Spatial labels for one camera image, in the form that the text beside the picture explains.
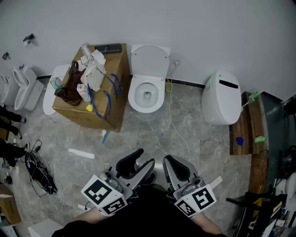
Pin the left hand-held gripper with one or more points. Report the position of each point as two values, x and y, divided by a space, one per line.
101 192

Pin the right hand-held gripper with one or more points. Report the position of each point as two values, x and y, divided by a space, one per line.
201 196

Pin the person's right forearm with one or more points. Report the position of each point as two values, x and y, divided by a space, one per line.
208 223

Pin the person's left forearm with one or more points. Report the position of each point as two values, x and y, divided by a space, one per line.
90 216

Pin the white toilet bowl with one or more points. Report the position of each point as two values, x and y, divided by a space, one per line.
147 96

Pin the white smart toilet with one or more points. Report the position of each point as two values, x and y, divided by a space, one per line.
222 99

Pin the white toilet seat lid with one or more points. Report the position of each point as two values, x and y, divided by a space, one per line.
49 101

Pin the teal brush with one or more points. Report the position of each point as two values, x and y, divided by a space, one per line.
106 137

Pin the white paper strip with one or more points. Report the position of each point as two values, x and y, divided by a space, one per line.
81 153
216 182

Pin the person's black shirt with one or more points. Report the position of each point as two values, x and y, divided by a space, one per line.
148 213

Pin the small blue object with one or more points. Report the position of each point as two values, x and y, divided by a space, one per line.
240 141

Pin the small yellow object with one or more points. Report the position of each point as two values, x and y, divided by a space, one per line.
89 108

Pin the wooden platform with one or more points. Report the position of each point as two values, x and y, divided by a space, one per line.
242 129

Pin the brown wooden board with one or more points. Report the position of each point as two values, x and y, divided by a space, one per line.
259 171

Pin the yellow-green bottle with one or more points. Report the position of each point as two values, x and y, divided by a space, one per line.
168 85

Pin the green packet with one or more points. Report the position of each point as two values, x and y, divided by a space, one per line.
260 139

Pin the white plastic bottle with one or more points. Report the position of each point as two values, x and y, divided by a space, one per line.
83 92

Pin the black and yellow stand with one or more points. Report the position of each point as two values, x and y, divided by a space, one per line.
259 208

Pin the brown mesh bag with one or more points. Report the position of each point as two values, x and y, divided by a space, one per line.
69 92

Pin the large cardboard box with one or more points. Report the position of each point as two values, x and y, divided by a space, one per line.
115 69

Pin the white handbag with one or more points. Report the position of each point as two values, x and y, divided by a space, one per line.
93 76

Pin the white box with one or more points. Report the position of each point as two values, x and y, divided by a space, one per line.
44 228

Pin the teal and pink rings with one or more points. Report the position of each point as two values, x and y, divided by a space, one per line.
56 82

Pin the white plastic bag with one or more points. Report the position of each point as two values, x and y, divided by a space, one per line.
98 56

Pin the dark grey tray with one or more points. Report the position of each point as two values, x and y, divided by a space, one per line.
107 48

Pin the white plastic container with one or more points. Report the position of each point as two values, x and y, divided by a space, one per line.
85 54

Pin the small cardboard box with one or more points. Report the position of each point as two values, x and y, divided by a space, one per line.
8 206

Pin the white wall plug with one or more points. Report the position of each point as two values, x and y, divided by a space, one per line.
177 62

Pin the black wall bracket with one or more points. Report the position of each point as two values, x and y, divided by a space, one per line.
5 56
28 38

